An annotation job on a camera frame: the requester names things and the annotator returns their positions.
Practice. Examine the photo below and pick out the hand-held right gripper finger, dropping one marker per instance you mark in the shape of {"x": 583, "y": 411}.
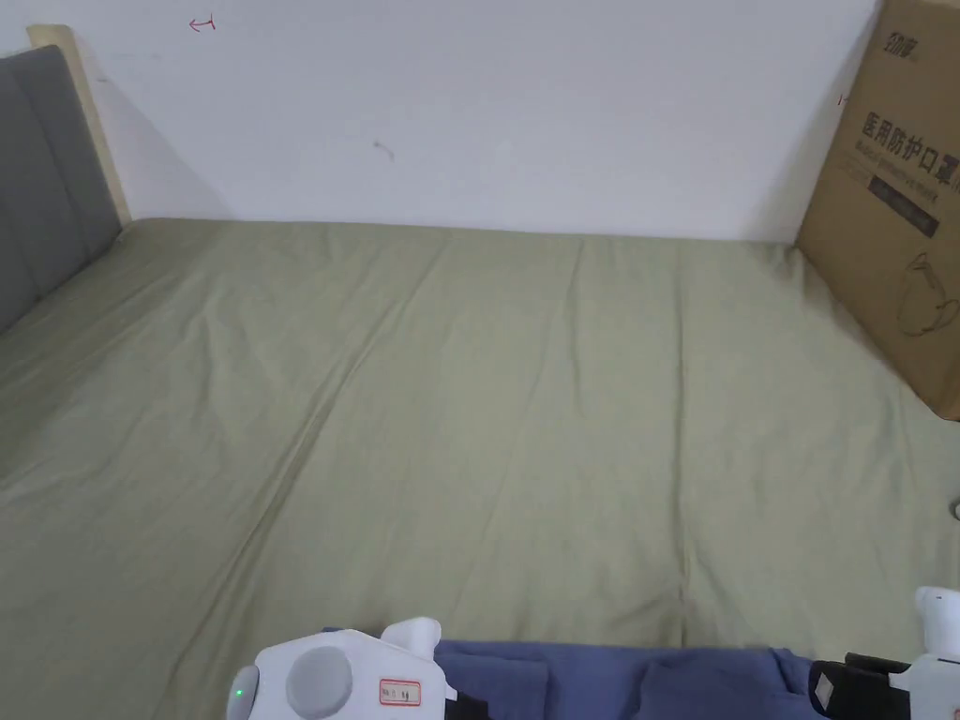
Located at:
{"x": 829, "y": 690}

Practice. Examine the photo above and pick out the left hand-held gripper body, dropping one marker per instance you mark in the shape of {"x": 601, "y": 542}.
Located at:
{"x": 337, "y": 675}

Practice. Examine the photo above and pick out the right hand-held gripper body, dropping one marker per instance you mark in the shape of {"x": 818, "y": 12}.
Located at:
{"x": 934, "y": 675}

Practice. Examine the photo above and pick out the dark blue garment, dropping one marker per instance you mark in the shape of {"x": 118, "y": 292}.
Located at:
{"x": 600, "y": 682}

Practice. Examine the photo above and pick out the bed with pale green sheet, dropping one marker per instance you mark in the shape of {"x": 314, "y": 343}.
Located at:
{"x": 465, "y": 420}

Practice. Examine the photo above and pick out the brown cardboard carton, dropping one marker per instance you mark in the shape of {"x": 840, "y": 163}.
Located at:
{"x": 892, "y": 225}

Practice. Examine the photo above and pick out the grey padded headboard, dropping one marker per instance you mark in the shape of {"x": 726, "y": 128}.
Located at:
{"x": 45, "y": 172}

